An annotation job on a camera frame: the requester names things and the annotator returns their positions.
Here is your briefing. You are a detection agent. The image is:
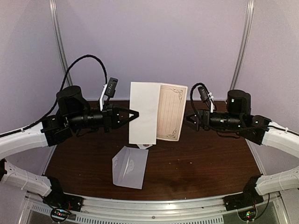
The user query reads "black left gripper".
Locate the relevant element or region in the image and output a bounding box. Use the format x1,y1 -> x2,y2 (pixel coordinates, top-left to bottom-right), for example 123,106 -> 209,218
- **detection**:
67,103 -> 139,133

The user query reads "grey envelope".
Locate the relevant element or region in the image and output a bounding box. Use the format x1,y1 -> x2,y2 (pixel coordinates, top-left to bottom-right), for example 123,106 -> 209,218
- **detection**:
112,146 -> 149,189

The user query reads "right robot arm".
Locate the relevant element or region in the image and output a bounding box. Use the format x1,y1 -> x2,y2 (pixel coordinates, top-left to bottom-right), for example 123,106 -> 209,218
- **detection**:
190,83 -> 299,206

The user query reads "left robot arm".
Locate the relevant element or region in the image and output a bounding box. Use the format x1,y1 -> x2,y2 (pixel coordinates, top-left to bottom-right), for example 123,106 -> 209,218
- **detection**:
0,85 -> 139,207

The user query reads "white sticker sheet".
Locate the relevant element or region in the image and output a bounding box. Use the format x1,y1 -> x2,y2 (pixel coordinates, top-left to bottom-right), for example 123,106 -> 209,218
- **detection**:
137,144 -> 153,149

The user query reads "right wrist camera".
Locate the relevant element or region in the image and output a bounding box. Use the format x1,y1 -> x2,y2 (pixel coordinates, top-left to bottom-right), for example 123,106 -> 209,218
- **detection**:
198,86 -> 215,112

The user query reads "right black braided cable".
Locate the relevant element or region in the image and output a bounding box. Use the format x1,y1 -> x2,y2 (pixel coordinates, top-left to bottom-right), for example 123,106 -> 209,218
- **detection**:
190,82 -> 211,115

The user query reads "black braided cable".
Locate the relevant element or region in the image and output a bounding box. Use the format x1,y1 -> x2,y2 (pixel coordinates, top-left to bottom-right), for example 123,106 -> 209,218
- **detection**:
190,82 -> 211,115
21,54 -> 108,131

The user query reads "left black braided cable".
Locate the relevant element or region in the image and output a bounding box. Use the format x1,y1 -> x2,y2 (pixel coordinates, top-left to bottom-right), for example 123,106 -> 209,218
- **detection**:
21,54 -> 108,131

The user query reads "front aluminium rail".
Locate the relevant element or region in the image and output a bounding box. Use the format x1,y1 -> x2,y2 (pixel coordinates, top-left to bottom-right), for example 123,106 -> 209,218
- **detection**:
23,196 -> 288,224

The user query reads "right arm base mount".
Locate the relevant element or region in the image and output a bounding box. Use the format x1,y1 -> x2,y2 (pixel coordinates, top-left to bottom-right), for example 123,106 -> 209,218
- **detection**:
223,175 -> 263,222

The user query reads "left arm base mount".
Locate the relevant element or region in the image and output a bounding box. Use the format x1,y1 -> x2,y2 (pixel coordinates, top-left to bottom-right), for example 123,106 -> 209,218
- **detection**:
42,177 -> 83,223

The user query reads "right aluminium frame post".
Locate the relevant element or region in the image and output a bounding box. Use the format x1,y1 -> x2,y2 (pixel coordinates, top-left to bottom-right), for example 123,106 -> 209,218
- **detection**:
230,0 -> 255,90

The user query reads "aluminium frame post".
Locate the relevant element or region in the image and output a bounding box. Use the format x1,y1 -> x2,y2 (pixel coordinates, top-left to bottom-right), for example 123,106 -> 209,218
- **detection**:
49,0 -> 68,73
230,0 -> 255,90

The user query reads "left aluminium frame post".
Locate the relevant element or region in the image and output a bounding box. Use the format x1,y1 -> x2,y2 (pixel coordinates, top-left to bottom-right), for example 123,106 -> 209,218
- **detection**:
49,0 -> 68,73

